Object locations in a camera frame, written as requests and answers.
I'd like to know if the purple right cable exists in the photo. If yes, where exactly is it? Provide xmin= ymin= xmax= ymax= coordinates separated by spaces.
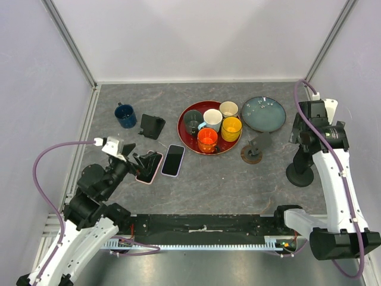
xmin=293 ymin=79 xmax=366 ymax=279

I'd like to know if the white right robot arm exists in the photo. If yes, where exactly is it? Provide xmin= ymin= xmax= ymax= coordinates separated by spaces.
xmin=272 ymin=100 xmax=380 ymax=260

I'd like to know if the red round tray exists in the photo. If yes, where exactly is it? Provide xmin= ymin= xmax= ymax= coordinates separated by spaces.
xmin=177 ymin=100 xmax=242 ymax=156

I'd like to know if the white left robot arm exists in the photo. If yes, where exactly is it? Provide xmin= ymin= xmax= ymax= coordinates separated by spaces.
xmin=16 ymin=136 xmax=163 ymax=285

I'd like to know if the pink case phone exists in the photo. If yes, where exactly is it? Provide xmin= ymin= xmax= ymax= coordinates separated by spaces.
xmin=135 ymin=150 xmax=163 ymax=185

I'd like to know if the dark grey cup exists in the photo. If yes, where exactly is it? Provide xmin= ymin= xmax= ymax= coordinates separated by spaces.
xmin=183 ymin=110 xmax=204 ymax=136

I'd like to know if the yellow cup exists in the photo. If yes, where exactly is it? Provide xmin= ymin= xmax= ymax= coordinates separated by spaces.
xmin=221 ymin=117 xmax=242 ymax=142

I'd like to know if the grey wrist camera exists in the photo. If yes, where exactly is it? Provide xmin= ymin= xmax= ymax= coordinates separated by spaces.
xmin=102 ymin=136 xmax=124 ymax=158
xmin=323 ymin=98 xmax=338 ymax=125

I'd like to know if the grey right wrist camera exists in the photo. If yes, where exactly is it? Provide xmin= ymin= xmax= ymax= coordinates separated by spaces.
xmin=323 ymin=98 xmax=338 ymax=125

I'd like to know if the black folding phone stand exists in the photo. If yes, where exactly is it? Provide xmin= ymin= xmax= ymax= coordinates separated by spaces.
xmin=138 ymin=114 xmax=166 ymax=140

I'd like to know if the orange mug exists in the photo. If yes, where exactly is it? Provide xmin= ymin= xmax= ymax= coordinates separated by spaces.
xmin=197 ymin=128 xmax=219 ymax=154

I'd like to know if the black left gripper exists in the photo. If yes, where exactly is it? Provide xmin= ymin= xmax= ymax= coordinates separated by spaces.
xmin=102 ymin=142 xmax=157 ymax=199

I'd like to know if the blue-green ceramic plate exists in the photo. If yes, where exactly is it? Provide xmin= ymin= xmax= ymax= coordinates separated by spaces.
xmin=241 ymin=97 xmax=286 ymax=132

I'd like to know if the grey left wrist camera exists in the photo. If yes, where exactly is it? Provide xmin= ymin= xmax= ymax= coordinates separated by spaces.
xmin=102 ymin=136 xmax=124 ymax=158

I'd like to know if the dark blue mug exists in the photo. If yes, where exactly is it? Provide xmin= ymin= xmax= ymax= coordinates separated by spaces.
xmin=114 ymin=102 xmax=137 ymax=129

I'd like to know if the cream cup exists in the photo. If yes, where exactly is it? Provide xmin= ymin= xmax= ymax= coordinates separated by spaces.
xmin=219 ymin=101 xmax=239 ymax=118

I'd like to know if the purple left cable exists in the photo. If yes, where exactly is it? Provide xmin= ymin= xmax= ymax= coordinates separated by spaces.
xmin=32 ymin=137 xmax=161 ymax=286

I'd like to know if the lavender case phone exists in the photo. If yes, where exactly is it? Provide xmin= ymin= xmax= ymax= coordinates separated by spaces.
xmin=161 ymin=144 xmax=185 ymax=178

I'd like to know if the round base phone stand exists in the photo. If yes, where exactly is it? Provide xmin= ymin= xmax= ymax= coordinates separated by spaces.
xmin=241 ymin=132 xmax=272 ymax=164

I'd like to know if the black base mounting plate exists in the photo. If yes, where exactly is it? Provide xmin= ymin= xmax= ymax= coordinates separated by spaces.
xmin=130 ymin=214 xmax=294 ymax=245

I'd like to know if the white mug blue handle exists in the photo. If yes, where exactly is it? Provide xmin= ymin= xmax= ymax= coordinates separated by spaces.
xmin=198 ymin=108 xmax=223 ymax=132

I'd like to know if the purple cable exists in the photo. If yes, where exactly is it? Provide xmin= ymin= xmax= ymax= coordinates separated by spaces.
xmin=293 ymin=79 xmax=366 ymax=279
xmin=32 ymin=137 xmax=161 ymax=286

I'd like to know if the black suction phone mount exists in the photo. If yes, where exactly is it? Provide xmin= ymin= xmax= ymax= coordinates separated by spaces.
xmin=286 ymin=144 xmax=314 ymax=187

